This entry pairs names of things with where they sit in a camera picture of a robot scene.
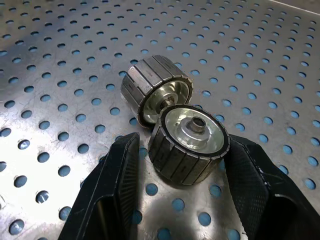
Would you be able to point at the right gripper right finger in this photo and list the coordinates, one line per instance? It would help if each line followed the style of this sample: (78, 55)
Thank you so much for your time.
(260, 200)

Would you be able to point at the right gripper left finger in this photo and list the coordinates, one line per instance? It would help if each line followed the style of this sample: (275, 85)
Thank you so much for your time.
(110, 190)

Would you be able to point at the metal roller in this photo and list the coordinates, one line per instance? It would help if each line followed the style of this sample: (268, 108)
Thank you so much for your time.
(190, 132)
(150, 75)

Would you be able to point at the perforated steel tray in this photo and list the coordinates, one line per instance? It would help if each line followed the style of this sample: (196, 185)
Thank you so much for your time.
(62, 62)

